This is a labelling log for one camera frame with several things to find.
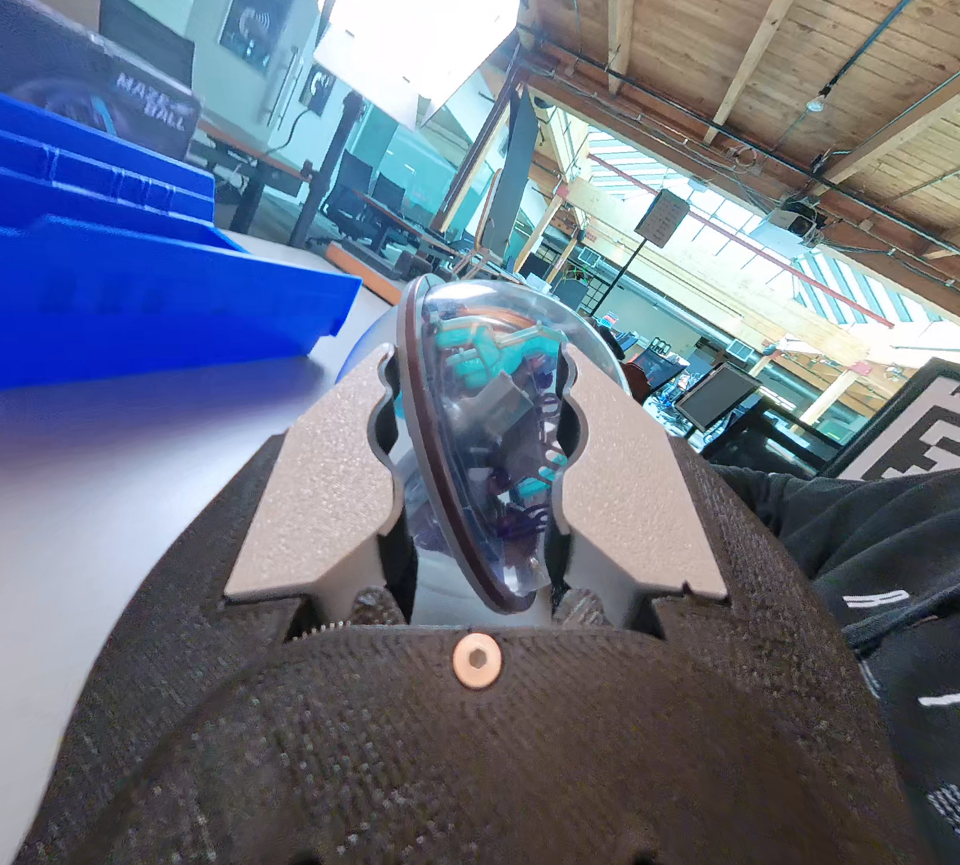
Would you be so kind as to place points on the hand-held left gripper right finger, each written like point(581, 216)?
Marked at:
point(645, 505)

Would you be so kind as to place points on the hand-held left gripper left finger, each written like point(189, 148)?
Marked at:
point(308, 505)

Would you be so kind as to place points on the clear maze ball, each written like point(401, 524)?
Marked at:
point(488, 415)

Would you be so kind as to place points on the black monitor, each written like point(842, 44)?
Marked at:
point(717, 397)

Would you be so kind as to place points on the person's black printed jacket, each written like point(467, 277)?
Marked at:
point(885, 610)

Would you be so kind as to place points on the black white marker board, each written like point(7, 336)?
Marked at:
point(915, 430)

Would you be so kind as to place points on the blue plastic bin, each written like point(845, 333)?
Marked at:
point(135, 280)

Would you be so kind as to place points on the black sign on pole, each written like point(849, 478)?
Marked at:
point(662, 217)

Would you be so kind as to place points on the dark blue printed box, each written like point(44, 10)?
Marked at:
point(90, 78)

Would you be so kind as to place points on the bright white light panel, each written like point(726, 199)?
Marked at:
point(420, 10)

